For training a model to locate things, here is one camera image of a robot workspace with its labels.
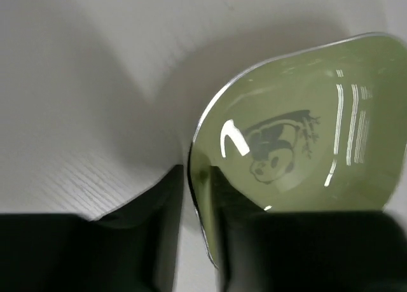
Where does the green square plate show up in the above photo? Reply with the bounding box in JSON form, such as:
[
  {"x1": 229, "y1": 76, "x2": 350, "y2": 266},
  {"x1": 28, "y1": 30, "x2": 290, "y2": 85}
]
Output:
[{"x1": 188, "y1": 32, "x2": 406, "y2": 266}]

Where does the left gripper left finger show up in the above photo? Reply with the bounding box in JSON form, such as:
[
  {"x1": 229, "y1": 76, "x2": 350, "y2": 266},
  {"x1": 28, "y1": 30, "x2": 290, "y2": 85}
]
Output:
[{"x1": 1, "y1": 165, "x2": 184, "y2": 291}]

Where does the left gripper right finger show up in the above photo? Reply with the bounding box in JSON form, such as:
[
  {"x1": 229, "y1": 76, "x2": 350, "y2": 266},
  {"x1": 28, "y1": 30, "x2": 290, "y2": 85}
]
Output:
[{"x1": 210, "y1": 167, "x2": 406, "y2": 291}]

